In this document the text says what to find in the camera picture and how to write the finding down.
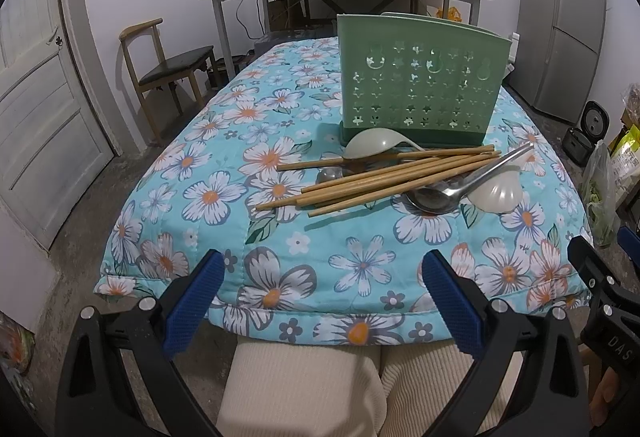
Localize green perforated utensil holder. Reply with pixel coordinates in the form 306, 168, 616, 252
337, 12, 511, 148

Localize yellow snack bag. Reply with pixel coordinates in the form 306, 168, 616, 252
611, 125, 640, 204

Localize yellow plastic bag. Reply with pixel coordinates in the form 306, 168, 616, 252
436, 0, 462, 23

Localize black rice cooker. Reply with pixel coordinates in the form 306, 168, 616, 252
561, 101, 610, 167

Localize large steel spoon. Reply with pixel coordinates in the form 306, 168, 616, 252
404, 141, 534, 215

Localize floral blue quilt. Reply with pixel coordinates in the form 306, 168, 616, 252
94, 38, 590, 346

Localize person right hand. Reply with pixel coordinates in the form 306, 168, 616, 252
580, 347, 620, 427

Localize silver refrigerator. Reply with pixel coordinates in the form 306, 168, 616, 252
509, 0, 606, 124

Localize cream trousers legs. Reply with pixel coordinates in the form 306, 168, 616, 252
214, 335, 526, 437

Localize wooden chair black seat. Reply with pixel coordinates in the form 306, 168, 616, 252
118, 18, 222, 143

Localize white panel door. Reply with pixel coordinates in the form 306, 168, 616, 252
0, 0, 113, 249

